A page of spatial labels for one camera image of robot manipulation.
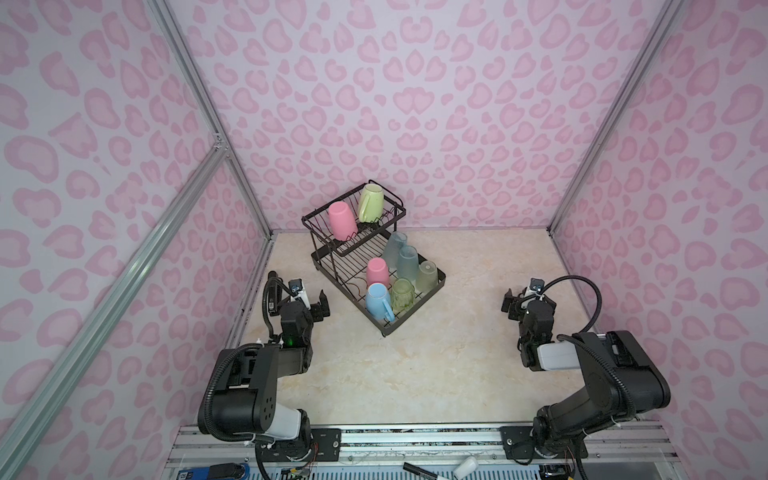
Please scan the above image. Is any blue mug white inside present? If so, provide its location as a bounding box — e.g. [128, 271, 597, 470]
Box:
[365, 283, 395, 324]

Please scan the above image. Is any pink cup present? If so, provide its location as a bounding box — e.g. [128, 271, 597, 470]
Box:
[328, 201, 358, 242]
[366, 257, 390, 288]

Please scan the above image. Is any green transparent cup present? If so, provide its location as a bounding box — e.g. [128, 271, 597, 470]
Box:
[390, 278, 416, 313]

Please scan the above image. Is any teal frosted tumbler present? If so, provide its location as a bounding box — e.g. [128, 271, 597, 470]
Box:
[381, 231, 408, 270]
[396, 245, 419, 283]

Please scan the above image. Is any light green mug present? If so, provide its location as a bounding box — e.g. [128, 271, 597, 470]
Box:
[357, 183, 384, 223]

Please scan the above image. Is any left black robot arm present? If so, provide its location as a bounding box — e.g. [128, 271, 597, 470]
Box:
[197, 293, 331, 461]

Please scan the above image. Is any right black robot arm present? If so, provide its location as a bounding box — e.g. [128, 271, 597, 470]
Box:
[500, 275, 671, 467]

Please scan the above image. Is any black stapler left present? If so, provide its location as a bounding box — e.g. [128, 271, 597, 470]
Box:
[265, 270, 283, 317]

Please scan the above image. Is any white small bottle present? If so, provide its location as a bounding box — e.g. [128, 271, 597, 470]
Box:
[452, 456, 479, 480]

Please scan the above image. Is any blue black tool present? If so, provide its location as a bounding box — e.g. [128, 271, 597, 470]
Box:
[175, 463, 250, 480]

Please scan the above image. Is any black marker pen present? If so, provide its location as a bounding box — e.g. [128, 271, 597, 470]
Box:
[403, 462, 441, 480]

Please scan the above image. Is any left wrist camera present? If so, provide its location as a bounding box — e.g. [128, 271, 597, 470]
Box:
[288, 279, 311, 309]

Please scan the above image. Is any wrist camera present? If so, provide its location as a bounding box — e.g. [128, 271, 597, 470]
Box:
[521, 278, 546, 310]
[288, 279, 311, 309]

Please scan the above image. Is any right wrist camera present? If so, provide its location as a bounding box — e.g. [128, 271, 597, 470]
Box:
[521, 278, 546, 310]

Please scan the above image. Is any black wire dish rack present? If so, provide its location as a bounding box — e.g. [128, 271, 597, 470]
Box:
[301, 180, 446, 337]

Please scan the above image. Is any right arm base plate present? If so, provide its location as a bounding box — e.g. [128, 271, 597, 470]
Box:
[499, 425, 588, 465]

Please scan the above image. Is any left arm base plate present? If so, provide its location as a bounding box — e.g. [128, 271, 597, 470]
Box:
[255, 428, 342, 463]

